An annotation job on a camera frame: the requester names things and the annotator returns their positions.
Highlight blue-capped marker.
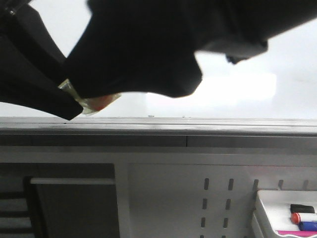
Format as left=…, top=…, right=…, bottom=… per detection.
left=298, top=222, right=317, bottom=232

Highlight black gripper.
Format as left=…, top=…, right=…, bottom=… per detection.
left=88, top=0, right=317, bottom=64

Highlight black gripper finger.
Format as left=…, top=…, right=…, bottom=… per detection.
left=63, top=14, right=202, bottom=98
left=0, top=0, right=83, bottom=120

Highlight white plastic storage tray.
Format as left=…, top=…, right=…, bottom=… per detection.
left=252, top=190, right=317, bottom=238

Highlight dark grey hanging bin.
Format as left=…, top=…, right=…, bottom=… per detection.
left=23, top=177, right=120, bottom=238

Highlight orange-capped marker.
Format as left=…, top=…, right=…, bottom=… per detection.
left=291, top=213, right=317, bottom=225

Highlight white glossy whiteboard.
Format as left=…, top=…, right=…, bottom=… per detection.
left=0, top=0, right=317, bottom=119

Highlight white black-tipped whiteboard marker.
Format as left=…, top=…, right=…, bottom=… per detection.
left=58, top=79, right=121, bottom=116

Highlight grey aluminium whiteboard frame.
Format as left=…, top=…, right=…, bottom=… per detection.
left=0, top=117, right=317, bottom=149

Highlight pink flat item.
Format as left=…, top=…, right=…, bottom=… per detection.
left=277, top=231, right=317, bottom=238

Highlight white slotted pegboard panel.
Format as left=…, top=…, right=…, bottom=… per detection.
left=116, top=163, right=317, bottom=238

